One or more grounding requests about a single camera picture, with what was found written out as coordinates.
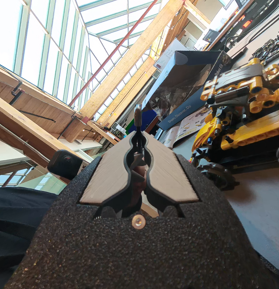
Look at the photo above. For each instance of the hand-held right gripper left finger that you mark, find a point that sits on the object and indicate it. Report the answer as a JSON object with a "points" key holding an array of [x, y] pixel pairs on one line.
{"points": [[107, 178]]}

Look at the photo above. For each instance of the yellow toy vehicle model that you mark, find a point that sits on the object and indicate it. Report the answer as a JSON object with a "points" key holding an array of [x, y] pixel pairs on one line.
{"points": [[243, 126]]}

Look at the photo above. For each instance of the black long axle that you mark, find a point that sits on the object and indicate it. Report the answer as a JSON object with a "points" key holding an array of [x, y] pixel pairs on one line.
{"points": [[138, 140]]}

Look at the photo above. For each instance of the person's left hand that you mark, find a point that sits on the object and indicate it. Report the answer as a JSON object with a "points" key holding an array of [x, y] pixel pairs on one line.
{"points": [[140, 192]]}

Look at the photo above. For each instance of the green plastic bin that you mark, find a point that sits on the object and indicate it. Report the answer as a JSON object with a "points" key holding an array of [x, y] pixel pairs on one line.
{"points": [[131, 126]]}

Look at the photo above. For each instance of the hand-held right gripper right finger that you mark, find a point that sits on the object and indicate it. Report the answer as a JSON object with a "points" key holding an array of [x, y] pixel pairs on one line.
{"points": [[171, 178]]}

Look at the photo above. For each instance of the blue plastic bin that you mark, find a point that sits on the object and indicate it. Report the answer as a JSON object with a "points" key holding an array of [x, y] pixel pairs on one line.
{"points": [[150, 119]]}

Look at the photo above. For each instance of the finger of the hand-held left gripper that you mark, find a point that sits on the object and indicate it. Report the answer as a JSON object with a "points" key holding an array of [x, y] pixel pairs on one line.
{"points": [[136, 177], [137, 159]]}

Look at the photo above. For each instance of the instruction booklet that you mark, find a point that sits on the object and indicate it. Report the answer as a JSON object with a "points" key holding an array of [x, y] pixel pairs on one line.
{"points": [[187, 128]]}

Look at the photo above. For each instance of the grey desk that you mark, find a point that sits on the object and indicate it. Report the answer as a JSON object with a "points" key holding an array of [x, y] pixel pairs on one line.
{"points": [[261, 214]]}

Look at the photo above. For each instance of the small black box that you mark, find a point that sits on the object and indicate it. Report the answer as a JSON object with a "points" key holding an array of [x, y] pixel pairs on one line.
{"points": [[237, 51]]}

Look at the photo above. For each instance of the clear plastic bag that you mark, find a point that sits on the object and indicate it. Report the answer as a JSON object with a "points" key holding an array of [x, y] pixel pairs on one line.
{"points": [[175, 92]]}

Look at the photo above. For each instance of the dark blue kit box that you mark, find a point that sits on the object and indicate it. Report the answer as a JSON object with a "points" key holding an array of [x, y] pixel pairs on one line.
{"points": [[175, 108]]}

